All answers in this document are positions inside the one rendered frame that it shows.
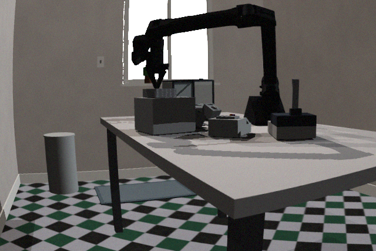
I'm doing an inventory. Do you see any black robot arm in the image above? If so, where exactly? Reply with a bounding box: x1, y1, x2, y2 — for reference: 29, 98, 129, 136
131, 4, 281, 119

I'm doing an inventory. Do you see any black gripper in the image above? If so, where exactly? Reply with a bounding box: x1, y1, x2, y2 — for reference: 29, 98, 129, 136
145, 51, 169, 89

